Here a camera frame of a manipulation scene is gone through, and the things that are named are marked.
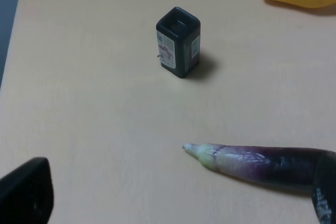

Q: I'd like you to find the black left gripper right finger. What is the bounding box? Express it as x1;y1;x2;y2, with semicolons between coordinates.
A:
311;152;335;223

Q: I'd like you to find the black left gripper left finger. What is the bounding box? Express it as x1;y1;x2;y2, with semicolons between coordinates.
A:
1;157;54;224

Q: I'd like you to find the small black labelled box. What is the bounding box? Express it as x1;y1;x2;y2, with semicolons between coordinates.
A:
156;7;201;78

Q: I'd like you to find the purple eggplant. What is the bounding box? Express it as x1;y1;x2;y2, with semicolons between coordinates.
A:
182;143;335;190

